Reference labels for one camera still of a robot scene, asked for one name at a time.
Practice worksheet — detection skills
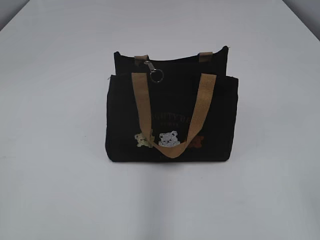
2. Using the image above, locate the black canvas tote bag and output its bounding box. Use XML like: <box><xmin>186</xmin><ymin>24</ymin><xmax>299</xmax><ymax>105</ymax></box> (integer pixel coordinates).
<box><xmin>105</xmin><ymin>46</ymin><xmax>239</xmax><ymax>163</ymax></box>

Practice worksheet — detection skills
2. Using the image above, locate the silver zipper pull with ring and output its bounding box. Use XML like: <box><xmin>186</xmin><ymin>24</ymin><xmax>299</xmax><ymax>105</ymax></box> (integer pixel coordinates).
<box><xmin>144</xmin><ymin>60</ymin><xmax>164</xmax><ymax>83</ymax></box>

